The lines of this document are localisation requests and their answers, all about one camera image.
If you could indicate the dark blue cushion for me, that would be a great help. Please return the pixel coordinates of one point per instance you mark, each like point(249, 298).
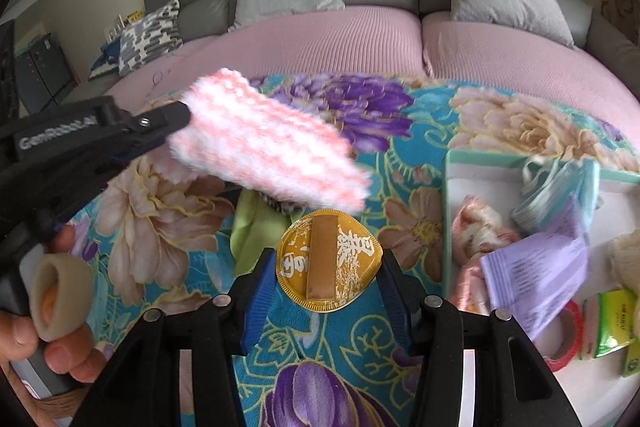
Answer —
point(105, 59)

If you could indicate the pink white fluffy cloth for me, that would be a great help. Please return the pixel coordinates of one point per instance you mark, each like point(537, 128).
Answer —
point(260, 142)

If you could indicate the yellow and white books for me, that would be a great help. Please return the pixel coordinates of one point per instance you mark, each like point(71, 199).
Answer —
point(129, 19)

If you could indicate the floral printed blanket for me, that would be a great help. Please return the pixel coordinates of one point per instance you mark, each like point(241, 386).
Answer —
point(175, 217)

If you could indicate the green tissue pack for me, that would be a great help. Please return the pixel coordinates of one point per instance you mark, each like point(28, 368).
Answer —
point(632, 362)
point(617, 322)

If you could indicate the white tray with teal rim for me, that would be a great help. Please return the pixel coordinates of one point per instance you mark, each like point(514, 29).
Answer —
point(480, 177)

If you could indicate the purple wipes packet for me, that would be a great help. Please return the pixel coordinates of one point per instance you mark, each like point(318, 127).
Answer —
point(535, 272)

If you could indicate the person's left hand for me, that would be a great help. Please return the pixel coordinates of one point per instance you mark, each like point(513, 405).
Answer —
point(75, 357)

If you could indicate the blue face mask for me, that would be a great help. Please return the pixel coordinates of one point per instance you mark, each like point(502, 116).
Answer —
point(555, 187)

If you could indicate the blue white patterned pillow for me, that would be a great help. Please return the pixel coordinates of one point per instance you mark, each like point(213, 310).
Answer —
point(150, 37)

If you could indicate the cream lace cloth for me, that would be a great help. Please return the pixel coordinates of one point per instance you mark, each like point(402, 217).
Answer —
point(627, 257)

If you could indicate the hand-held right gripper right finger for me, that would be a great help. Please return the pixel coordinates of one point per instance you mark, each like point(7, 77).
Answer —
point(397, 307)

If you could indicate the gold foil packet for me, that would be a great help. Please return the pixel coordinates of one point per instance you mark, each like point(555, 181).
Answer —
point(350, 257)

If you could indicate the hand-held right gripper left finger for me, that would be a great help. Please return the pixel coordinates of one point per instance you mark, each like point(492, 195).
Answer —
point(260, 302)

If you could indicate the pale pink scrunchie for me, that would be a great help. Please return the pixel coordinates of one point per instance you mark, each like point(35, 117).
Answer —
point(475, 232)

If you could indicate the red tape roll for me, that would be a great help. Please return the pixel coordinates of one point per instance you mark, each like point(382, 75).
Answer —
point(572, 347)

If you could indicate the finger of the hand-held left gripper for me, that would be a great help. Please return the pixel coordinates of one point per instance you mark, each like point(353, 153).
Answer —
point(160, 119)
point(122, 159)

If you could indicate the pink quilted seat cushion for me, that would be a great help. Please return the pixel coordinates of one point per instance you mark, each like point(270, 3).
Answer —
point(320, 47)
point(510, 72)

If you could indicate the dark cabinet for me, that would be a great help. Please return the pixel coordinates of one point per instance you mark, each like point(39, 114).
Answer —
point(45, 67)

